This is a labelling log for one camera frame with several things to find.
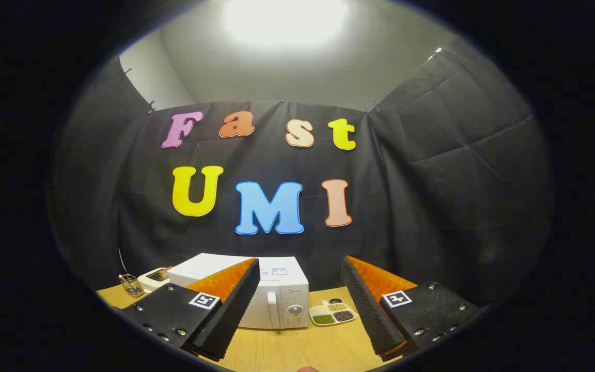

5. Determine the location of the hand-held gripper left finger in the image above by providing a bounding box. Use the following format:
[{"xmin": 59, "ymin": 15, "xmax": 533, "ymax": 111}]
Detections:
[{"xmin": 120, "ymin": 258, "xmax": 261, "ymax": 362}]

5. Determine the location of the white pop-up toaster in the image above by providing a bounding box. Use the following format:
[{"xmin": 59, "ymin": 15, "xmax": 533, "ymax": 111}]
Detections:
[{"xmin": 137, "ymin": 267, "xmax": 173, "ymax": 294}]

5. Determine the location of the white toaster oven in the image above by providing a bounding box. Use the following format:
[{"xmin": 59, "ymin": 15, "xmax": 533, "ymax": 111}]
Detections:
[{"xmin": 167, "ymin": 253, "xmax": 309, "ymax": 330}]

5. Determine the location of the wire mesh basket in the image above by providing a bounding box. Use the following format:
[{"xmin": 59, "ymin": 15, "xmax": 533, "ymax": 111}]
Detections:
[{"xmin": 118, "ymin": 273, "xmax": 146, "ymax": 298}]

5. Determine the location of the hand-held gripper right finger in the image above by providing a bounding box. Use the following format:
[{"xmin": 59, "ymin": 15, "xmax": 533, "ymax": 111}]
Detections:
[{"xmin": 340, "ymin": 255, "xmax": 480, "ymax": 362}]

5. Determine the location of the divided white dish of beans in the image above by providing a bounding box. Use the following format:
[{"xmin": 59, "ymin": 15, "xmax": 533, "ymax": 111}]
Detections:
[{"xmin": 309, "ymin": 300, "xmax": 356, "ymax": 327}]

